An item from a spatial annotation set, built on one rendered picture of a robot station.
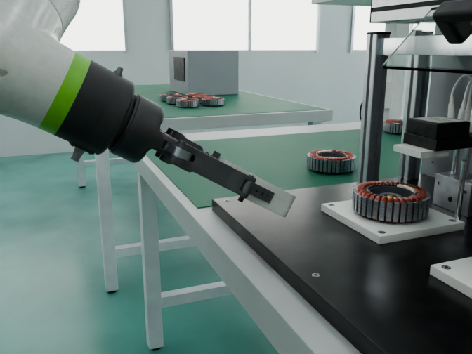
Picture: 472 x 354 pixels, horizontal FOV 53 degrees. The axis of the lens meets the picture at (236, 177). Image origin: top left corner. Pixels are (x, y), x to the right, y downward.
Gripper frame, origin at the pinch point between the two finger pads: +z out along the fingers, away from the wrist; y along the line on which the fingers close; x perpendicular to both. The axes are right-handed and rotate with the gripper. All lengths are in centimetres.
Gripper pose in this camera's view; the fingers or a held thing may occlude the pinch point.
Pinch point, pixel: (258, 189)
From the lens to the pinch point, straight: 63.8
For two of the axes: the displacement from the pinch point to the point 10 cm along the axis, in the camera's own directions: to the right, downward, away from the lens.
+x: 4.6, -8.9, -0.3
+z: 8.1, 4.0, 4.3
